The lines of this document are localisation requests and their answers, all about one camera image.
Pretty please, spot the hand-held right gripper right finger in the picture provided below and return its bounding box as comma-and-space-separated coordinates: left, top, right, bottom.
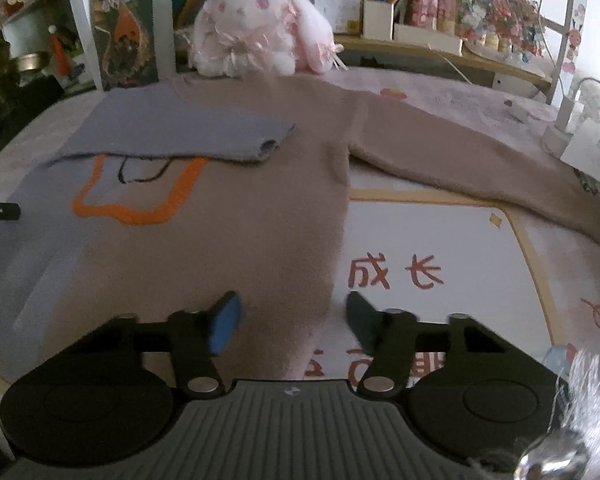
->
345, 291, 506, 401

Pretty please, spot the white metal shelf frame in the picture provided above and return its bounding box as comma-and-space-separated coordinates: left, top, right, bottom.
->
62, 0, 596, 106

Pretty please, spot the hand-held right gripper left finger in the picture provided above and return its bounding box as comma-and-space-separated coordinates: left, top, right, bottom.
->
97, 290, 243, 401

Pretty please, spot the large illustrated book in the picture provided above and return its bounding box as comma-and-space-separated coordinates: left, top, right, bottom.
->
91, 0, 160, 92

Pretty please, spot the low white box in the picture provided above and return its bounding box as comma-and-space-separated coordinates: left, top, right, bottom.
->
394, 24, 463, 56

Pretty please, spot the metal bowl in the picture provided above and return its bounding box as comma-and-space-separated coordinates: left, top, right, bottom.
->
10, 52, 51, 86

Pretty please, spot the red tassel ornament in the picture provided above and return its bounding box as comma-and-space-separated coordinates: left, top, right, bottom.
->
47, 25, 73, 78

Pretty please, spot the white cardboard box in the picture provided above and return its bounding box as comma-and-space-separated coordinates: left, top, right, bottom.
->
362, 0, 395, 41

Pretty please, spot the white paper sheet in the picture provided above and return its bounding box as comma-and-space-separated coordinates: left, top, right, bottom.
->
560, 117, 600, 191

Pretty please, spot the pink checked printed desk mat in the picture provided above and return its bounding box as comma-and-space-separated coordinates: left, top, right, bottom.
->
0, 67, 600, 480

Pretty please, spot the white power strip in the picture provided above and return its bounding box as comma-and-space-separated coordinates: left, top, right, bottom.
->
542, 95, 588, 158

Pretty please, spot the white fuzzy garment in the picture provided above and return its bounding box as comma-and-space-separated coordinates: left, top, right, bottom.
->
467, 335, 600, 480

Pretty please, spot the row of colourful figurines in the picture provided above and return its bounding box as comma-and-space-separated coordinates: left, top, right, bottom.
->
455, 0, 546, 61

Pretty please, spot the low wooden shelf board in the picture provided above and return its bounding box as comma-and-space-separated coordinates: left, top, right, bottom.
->
332, 32, 553, 93

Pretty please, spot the pink plush rabbit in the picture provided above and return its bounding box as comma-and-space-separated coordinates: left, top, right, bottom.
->
189, 0, 348, 78

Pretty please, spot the brown and lavender sweater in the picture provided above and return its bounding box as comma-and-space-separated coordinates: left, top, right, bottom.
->
0, 72, 600, 386

